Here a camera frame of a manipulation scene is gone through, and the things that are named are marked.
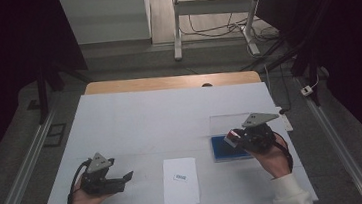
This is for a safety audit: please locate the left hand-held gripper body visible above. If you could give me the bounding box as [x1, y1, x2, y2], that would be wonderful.
[78, 149, 127, 198]

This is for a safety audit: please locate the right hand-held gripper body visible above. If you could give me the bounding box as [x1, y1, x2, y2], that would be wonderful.
[232, 109, 284, 157]

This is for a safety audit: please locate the red and white stamp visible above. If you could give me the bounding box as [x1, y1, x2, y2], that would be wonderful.
[222, 129, 241, 148]

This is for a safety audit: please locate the white paper sheet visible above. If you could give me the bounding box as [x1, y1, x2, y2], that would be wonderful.
[158, 156, 202, 204]

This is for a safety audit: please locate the white power strip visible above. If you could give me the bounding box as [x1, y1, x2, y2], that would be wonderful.
[277, 106, 294, 134]

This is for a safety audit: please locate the white table cover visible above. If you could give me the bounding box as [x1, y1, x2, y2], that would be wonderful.
[27, 73, 319, 204]

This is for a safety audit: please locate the black floor outlet plate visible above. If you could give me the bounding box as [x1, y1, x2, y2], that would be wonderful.
[41, 122, 70, 149]

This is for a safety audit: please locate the white plug adapter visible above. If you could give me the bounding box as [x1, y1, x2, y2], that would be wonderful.
[300, 83, 315, 97]

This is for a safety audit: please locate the wooden table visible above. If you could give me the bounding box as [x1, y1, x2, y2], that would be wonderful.
[83, 65, 263, 100]

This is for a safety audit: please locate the black metal stand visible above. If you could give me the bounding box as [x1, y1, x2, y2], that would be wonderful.
[236, 24, 329, 114]
[31, 55, 96, 126]

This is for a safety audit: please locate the black curtain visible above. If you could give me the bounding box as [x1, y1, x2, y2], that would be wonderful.
[254, 0, 362, 172]
[0, 0, 98, 181]

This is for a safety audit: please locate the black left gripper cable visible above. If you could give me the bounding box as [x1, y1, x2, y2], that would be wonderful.
[61, 158, 96, 204]

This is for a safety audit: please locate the aluminium rail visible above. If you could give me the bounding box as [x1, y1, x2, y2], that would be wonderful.
[0, 102, 66, 204]
[295, 70, 362, 204]

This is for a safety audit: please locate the tangle of black cables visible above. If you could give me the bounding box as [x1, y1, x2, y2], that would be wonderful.
[177, 0, 282, 51]

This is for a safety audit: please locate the white desk frame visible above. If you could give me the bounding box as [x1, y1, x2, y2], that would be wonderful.
[168, 0, 270, 63]

